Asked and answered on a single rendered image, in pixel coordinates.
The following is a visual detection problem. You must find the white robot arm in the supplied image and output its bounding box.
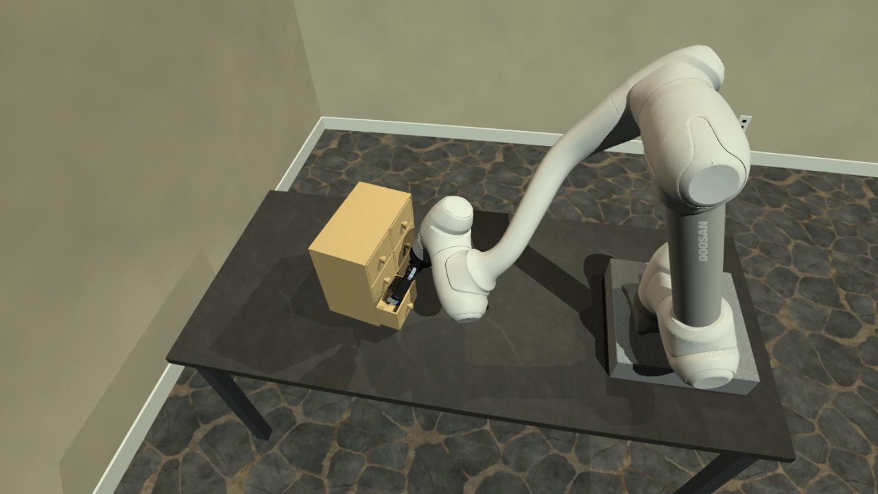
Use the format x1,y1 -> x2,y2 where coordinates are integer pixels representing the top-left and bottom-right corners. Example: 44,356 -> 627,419
412,45 -> 750,389

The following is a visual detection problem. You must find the tan wooden chest of drawers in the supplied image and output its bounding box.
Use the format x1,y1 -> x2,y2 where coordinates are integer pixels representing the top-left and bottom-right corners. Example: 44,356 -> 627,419
308,182 -> 414,327

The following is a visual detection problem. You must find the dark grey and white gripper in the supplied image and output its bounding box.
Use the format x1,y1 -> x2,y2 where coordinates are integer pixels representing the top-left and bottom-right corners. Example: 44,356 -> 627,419
388,247 -> 431,305

